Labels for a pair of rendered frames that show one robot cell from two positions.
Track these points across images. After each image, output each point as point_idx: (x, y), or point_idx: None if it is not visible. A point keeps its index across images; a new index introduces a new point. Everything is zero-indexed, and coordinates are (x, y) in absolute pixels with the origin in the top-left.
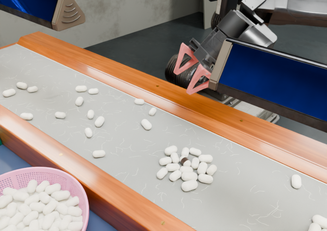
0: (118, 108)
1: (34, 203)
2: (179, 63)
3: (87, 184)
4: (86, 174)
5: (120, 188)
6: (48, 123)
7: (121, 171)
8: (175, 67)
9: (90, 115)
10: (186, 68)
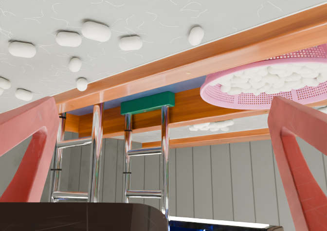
0: None
1: (247, 74)
2: (39, 175)
3: (267, 58)
4: (246, 58)
5: (311, 34)
6: (92, 67)
7: (255, 8)
8: (53, 149)
9: (79, 44)
10: (21, 124)
